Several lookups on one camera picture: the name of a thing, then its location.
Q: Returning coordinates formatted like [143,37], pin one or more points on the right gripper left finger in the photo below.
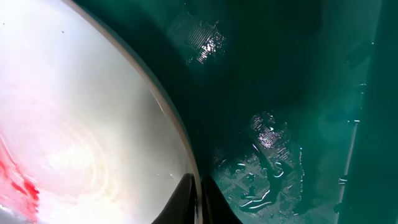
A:
[180,209]

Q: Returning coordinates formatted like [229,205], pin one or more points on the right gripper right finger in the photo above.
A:
[215,207]

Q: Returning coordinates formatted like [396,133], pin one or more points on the light blue plate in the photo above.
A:
[88,134]

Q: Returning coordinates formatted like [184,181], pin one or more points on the teal plastic tray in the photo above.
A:
[290,106]

